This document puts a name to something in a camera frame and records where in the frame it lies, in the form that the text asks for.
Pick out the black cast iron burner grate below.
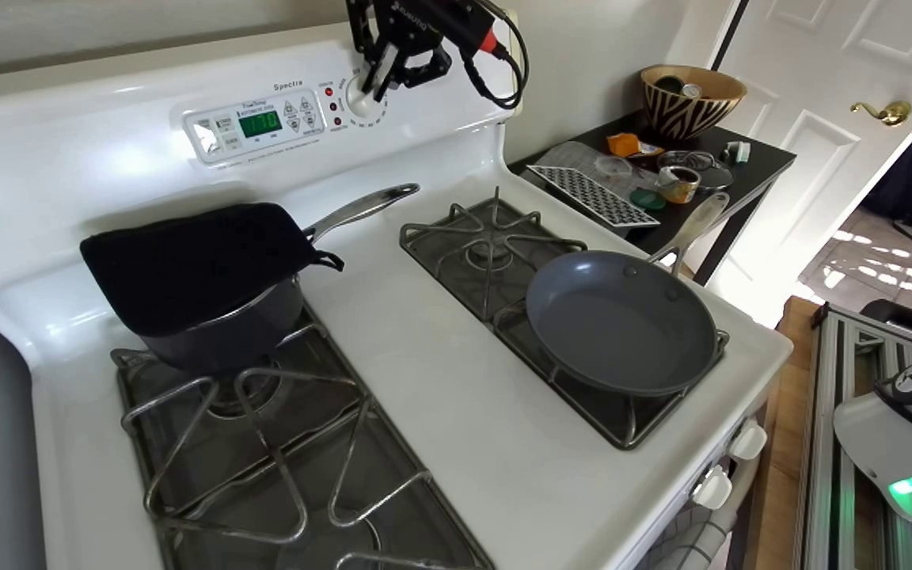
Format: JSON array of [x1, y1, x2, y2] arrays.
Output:
[[400, 186, 734, 454], [107, 309, 496, 570]]

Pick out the digital oven control panel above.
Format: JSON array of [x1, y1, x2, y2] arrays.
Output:
[[180, 82, 328, 167]]

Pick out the dark grey frying pan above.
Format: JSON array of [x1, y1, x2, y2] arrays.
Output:
[[521, 190, 734, 402]]

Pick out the black white checkerboard calibration board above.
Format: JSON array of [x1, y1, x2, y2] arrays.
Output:
[[525, 158, 660, 232]]

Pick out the black cloth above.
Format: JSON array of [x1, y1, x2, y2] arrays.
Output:
[[77, 200, 345, 337]]

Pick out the clear plastic container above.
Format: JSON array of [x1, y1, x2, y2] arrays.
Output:
[[682, 147, 736, 195]]

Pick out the white oven temperature knob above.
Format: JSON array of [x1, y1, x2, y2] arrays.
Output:
[[339, 71, 393, 129]]

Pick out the tape roll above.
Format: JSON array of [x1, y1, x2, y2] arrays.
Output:
[[655, 160, 705, 209]]

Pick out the white gas stove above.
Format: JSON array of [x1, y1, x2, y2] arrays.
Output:
[[0, 18, 799, 570]]

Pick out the dark steel saucepan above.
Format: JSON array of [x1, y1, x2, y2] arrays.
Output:
[[137, 181, 422, 375]]

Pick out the white panel door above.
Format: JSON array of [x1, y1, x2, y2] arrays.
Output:
[[688, 0, 912, 328]]

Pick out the black side table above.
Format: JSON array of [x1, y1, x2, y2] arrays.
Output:
[[506, 110, 799, 288]]

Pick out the brass door handle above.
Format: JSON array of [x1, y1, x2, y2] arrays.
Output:
[[848, 98, 912, 129]]

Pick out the white stove burner knob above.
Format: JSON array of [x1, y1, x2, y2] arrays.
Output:
[[688, 461, 736, 516], [727, 414, 771, 461]]

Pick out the patterned woven bowl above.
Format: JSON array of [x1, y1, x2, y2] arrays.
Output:
[[636, 60, 749, 147]]

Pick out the orange object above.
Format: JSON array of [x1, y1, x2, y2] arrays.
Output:
[[604, 129, 660, 160]]

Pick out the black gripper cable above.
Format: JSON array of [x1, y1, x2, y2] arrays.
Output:
[[463, 0, 534, 113]]

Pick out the small white box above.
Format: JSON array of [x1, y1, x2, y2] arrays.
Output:
[[723, 137, 757, 167]]

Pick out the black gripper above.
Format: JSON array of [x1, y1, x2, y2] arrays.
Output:
[[343, 0, 481, 105]]

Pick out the dark blue chair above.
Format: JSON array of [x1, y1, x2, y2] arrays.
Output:
[[860, 119, 912, 253]]

